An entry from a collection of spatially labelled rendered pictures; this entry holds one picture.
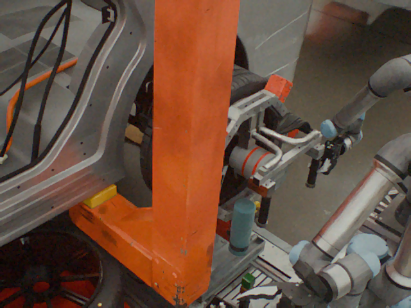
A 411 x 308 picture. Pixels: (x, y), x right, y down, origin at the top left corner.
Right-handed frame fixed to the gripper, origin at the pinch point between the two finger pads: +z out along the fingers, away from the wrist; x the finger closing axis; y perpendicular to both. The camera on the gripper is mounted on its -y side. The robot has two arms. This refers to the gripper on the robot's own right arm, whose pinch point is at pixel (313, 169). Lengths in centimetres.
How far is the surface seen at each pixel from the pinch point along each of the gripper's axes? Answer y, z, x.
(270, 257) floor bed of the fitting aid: -75, -11, -18
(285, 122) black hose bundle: 19.6, 6.4, -13.7
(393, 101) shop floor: -83, -237, -52
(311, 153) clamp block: 9.0, 2.5, -1.7
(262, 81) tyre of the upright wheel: 30.6, 3.9, -28.9
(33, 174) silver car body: 13, 92, -60
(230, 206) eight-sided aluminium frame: -22.9, 21.2, -24.7
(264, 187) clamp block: 11.4, 36.5, -0.3
